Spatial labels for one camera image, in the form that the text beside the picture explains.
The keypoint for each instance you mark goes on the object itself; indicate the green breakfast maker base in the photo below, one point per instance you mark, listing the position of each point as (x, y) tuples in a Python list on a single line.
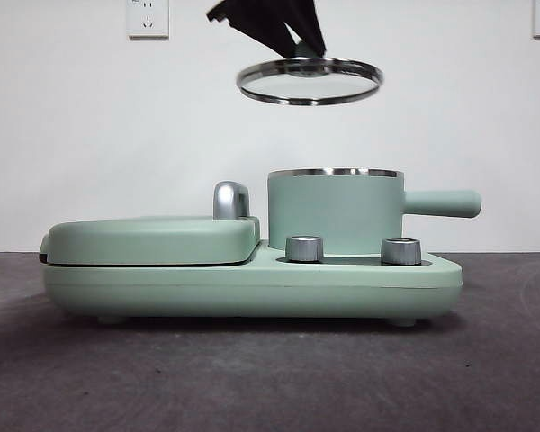
[(184, 288)]

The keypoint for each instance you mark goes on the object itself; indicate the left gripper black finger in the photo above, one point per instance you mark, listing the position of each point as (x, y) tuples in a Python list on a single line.
[(306, 20), (261, 22)]

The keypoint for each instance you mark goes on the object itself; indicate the silver control knob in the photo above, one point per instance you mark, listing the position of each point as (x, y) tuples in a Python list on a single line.
[(401, 251), (304, 248)]

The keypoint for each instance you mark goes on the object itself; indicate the glass pot lid green knob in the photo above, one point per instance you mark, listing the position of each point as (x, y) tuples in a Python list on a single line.
[(310, 83)]

